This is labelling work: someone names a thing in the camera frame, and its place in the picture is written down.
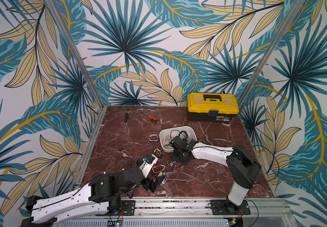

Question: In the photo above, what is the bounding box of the purple white strap watch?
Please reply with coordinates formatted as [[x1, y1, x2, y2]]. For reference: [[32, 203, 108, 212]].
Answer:
[[161, 175, 167, 185]]

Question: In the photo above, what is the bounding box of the red transparent watch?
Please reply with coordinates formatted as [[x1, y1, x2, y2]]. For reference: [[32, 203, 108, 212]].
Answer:
[[151, 164, 166, 175]]

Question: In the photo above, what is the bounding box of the black strap watch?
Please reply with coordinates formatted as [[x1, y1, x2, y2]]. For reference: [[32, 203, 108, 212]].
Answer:
[[170, 130, 189, 140]]

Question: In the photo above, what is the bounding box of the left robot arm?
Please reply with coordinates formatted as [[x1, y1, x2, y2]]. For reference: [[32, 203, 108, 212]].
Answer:
[[21, 154, 166, 227]]

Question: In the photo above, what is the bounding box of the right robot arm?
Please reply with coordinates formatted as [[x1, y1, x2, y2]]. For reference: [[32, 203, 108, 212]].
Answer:
[[169, 136, 262, 208]]

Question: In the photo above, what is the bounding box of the white plastic storage box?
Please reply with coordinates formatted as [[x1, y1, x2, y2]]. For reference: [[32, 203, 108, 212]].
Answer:
[[159, 126, 197, 153]]

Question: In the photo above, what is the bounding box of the yellow black toolbox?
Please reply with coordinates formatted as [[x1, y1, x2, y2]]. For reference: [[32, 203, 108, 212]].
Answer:
[[187, 93, 239, 123]]

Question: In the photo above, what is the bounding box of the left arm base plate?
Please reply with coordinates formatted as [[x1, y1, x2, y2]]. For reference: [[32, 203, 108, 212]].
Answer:
[[106, 200, 136, 216]]

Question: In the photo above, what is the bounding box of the orange handled screwdriver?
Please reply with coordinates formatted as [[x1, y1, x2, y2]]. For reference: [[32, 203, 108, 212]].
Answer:
[[140, 110, 158, 123]]

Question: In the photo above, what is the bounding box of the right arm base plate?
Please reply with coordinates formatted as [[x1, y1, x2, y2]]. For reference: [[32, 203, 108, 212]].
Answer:
[[208, 199, 251, 216]]

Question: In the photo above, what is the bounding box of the black handled screwdriver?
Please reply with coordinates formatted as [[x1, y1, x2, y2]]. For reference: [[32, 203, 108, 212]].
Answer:
[[123, 113, 129, 128]]

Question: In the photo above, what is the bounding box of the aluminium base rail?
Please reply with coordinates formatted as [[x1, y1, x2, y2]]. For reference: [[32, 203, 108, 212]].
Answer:
[[61, 197, 298, 227]]

